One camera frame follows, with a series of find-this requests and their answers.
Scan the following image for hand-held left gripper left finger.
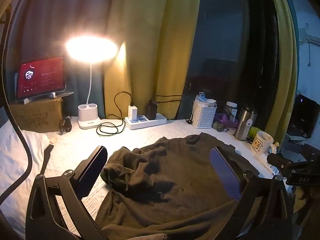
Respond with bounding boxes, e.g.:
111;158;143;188
25;145;108;240

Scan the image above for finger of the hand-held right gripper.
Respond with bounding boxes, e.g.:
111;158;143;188
266;152;299;176

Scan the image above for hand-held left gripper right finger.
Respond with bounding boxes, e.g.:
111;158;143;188
209;146;294;240

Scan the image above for dark brown shirt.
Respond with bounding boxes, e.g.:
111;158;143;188
94;133;260;240

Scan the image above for white textured table cloth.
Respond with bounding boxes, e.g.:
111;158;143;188
40;119;278;232

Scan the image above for white mug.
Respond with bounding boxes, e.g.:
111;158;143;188
250;131;277;155

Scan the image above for white desk lamp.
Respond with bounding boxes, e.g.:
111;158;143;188
65;36;118;130

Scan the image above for grey fuzzy ball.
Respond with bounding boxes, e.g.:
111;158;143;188
212;121;229;132

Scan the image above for purple soft toy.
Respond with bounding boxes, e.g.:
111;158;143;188
215;112;239;130

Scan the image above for steel tumbler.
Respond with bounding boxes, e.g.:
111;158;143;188
234;104;258;142

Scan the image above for black monitor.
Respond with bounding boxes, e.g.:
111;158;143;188
286;94;320;139

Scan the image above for white plastic basket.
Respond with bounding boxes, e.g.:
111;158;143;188
192;100;217;129

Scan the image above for jar with white lid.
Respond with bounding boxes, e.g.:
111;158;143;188
225;102;238;120

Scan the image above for cardboard box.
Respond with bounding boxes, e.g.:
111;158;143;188
9;97;64;133

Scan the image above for clear tablet stand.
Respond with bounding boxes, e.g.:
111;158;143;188
14;90;75;105

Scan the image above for white power strip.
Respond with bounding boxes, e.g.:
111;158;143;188
124;112;167;130

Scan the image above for white crumpled sheet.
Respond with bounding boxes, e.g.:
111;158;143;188
0;122;50;202

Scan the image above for small white blue packets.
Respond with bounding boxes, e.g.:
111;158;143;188
195;92;217;105

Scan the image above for black charger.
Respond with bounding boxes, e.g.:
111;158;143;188
146;99;158;120

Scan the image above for red screen tablet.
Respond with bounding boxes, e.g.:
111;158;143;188
15;56;67;100

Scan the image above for yellow curtain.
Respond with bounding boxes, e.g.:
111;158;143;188
265;0;299;148
104;0;202;120

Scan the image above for dark window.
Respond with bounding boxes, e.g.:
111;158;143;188
179;0;282;122

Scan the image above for grey curtain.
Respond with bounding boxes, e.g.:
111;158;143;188
12;0;125;98

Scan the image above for black strap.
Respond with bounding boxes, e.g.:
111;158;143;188
41;145;52;176

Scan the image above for black charging cable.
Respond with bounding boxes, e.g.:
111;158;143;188
96;92;134;137

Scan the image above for thick black cable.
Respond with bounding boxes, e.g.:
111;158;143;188
0;4;33;207

